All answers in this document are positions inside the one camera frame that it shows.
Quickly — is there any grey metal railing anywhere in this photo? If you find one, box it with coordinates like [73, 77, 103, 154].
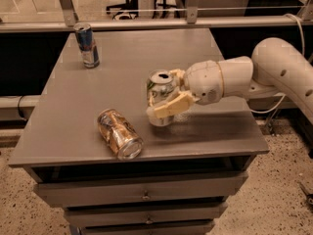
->
[0, 0, 313, 32]

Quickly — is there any orange soda can lying down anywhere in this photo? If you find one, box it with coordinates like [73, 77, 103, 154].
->
[97, 109, 144, 160]

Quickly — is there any grey drawer cabinet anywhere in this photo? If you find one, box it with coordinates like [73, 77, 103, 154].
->
[10, 29, 268, 235]

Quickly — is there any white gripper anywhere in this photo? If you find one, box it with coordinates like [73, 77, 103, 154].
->
[146, 61, 223, 118]

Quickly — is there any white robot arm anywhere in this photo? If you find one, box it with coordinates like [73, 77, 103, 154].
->
[147, 37, 313, 126]

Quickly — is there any silver green 7up can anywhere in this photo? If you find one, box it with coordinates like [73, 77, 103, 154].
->
[147, 70, 176, 127]

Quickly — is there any black office chair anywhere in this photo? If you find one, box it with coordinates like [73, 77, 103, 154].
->
[106, 0, 139, 20]

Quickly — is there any blue silver energy drink can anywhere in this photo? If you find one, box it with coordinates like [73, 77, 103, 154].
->
[74, 23, 100, 69]

